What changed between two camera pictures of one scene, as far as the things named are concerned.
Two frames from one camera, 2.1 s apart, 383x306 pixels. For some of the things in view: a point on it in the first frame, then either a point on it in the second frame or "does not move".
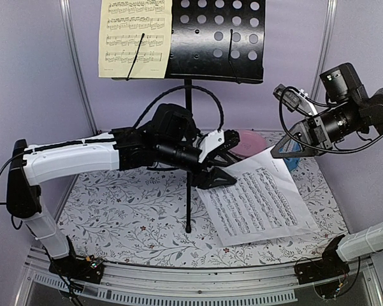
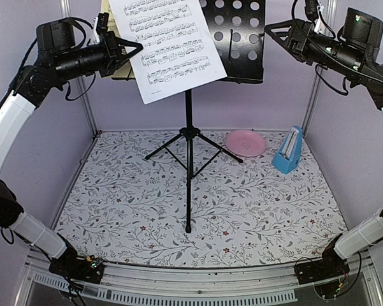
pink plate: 251,141 does not move
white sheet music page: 265,203 → 179,52
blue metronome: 292,163 does not move
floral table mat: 138,217 does not move
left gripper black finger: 215,177 → 125,55
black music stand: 213,40 does not move
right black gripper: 317,125 → 300,32
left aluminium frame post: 66,7 does not move
